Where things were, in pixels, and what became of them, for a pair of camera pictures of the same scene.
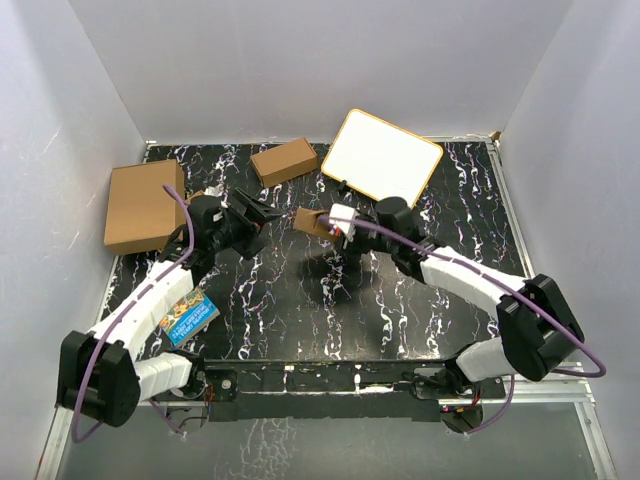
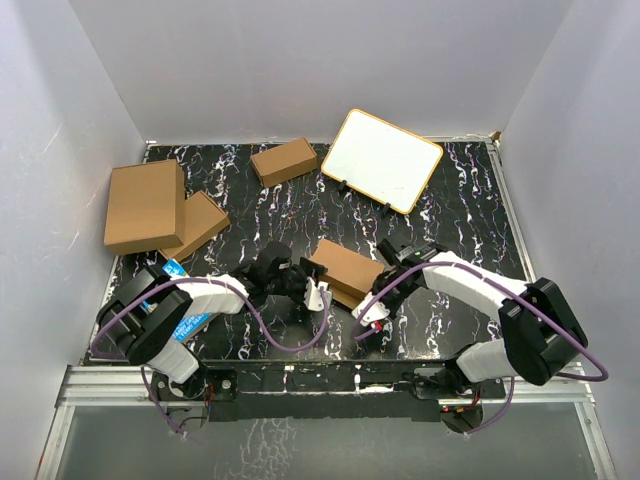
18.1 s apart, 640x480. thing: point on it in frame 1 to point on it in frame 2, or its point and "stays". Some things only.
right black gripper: [352, 244] to [392, 308]
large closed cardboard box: [141, 214] stays
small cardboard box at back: [284, 162] stays
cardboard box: [308, 220] to [350, 275]
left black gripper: [252, 242] to [310, 270]
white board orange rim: [381, 160] stays
